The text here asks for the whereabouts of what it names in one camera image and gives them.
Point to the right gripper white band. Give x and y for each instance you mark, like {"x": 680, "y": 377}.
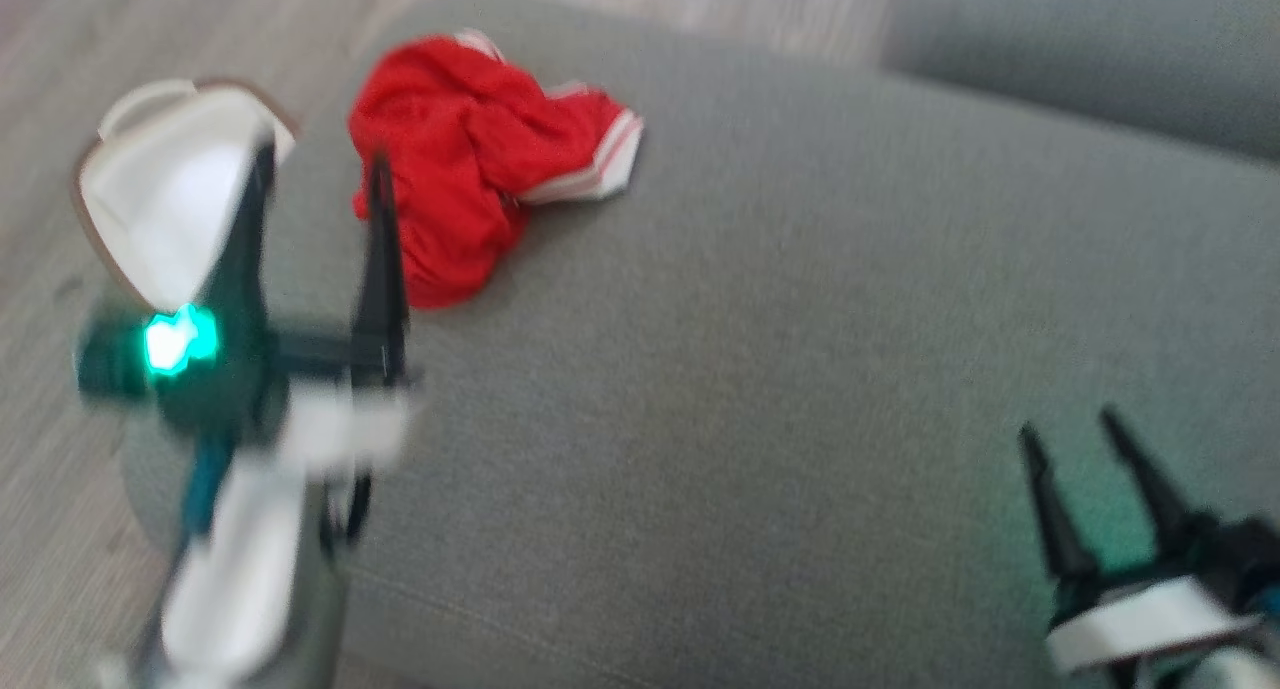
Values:
{"x": 1140, "y": 619}

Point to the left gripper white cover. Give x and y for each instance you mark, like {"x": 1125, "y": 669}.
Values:
{"x": 330, "y": 424}

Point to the red white basketball jersey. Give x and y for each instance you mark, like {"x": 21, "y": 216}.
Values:
{"x": 450, "y": 149}

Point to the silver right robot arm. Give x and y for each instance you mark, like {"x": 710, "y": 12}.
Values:
{"x": 1235, "y": 671}

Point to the white plastic container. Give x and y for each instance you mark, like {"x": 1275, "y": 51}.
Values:
{"x": 160, "y": 189}

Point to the grey fabric sofa seat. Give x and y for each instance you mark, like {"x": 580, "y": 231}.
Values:
{"x": 750, "y": 369}

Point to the grey sofa back cushion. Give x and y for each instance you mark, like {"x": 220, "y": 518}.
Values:
{"x": 1100, "y": 59}

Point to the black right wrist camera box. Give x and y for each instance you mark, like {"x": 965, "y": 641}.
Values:
{"x": 1245, "y": 559}

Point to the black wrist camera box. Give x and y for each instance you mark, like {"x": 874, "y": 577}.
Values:
{"x": 1245, "y": 559}
{"x": 110, "y": 364}

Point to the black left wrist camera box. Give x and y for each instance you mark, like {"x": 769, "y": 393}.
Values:
{"x": 110, "y": 364}

